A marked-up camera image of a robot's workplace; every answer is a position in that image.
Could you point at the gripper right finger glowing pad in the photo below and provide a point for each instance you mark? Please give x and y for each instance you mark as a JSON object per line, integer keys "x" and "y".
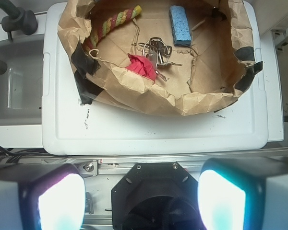
{"x": 244, "y": 193}

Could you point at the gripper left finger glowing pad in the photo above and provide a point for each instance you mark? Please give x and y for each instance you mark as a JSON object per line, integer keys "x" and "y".
{"x": 41, "y": 197}

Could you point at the white plastic bin lid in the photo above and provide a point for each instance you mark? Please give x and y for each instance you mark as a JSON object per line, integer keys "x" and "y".
{"x": 71, "y": 128}

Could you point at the clear plastic container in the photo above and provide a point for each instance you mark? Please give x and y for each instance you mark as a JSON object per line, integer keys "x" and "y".
{"x": 21, "y": 84}

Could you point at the crumpled brown paper bag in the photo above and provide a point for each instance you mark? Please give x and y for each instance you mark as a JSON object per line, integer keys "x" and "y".
{"x": 217, "y": 68}

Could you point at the crumpled red paper ball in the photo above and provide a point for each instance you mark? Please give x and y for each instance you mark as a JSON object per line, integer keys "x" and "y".
{"x": 142, "y": 66}

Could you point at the blue sponge block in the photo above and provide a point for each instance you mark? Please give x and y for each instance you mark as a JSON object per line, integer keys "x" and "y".
{"x": 180, "y": 26}

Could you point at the bunch of metal keys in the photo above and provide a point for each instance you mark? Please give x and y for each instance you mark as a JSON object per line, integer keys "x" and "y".
{"x": 158, "y": 53}

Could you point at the aluminum extrusion rail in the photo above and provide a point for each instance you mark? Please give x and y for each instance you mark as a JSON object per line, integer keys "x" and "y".
{"x": 192, "y": 162}

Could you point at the black octagonal mount plate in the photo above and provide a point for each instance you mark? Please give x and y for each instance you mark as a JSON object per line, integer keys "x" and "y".
{"x": 156, "y": 196}

